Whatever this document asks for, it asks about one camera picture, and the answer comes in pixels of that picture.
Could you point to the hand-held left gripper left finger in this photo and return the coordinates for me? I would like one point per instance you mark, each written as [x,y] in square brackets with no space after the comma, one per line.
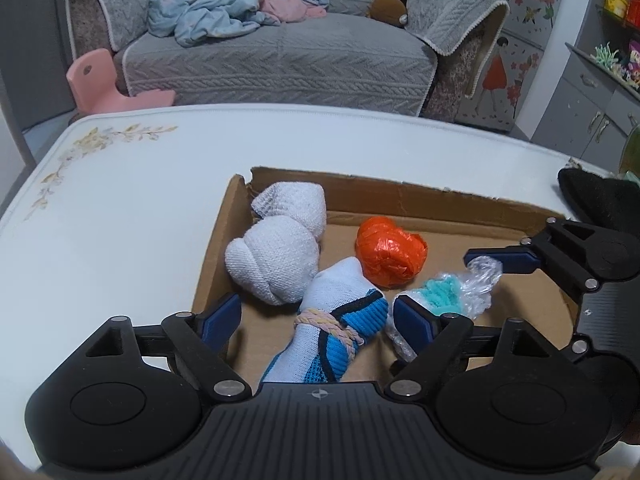
[220,322]

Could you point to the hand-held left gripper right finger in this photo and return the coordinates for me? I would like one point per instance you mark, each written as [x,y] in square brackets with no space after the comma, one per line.
[412,322]

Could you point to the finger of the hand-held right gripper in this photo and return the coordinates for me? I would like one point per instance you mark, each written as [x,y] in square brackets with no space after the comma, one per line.
[505,260]

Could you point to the clear bag with teal band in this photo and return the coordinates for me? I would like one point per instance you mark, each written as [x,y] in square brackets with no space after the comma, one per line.
[450,297]

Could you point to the orange plastic bag ball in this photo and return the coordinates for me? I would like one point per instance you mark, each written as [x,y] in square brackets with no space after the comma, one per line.
[390,252]

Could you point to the brown cardboard box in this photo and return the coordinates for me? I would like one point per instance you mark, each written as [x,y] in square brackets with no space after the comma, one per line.
[450,210]

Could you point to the white and blue sock bundle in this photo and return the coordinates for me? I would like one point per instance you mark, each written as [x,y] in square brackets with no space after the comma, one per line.
[330,310]

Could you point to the white socks bundle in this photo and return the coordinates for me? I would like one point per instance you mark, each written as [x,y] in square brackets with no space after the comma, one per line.
[275,255]

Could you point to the black knit hat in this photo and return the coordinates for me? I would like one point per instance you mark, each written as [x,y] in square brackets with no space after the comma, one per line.
[600,195]

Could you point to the glass fish tank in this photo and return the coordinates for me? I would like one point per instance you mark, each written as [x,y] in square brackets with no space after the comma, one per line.
[631,152]

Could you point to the grey cabinet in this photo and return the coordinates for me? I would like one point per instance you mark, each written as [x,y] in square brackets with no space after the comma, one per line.
[575,110]

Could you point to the grey fridge with flower stickers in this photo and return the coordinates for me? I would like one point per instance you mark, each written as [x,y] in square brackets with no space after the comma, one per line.
[505,50]

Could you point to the green plastic spiky toy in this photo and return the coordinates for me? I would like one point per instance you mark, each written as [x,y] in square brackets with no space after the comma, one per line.
[606,55]

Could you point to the purple snack packet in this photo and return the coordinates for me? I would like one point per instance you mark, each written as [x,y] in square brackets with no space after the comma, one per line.
[632,62]

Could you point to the grey covered sofa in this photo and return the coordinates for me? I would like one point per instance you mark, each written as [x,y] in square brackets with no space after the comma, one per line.
[280,65]

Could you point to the pink plastic child chair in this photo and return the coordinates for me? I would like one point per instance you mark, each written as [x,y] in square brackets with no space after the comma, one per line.
[100,85]

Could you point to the brown plush toy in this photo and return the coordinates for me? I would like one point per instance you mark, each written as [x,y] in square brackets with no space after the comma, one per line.
[385,10]

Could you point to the yellow container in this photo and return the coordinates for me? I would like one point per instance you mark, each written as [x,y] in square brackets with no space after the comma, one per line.
[616,4]

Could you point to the light blue blanket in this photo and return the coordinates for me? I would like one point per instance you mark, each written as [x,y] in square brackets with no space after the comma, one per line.
[215,5]

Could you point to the pink cloth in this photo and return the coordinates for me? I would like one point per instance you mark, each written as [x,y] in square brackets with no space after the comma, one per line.
[285,7]

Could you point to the grey door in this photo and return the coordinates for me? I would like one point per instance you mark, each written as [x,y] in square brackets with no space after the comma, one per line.
[30,40]

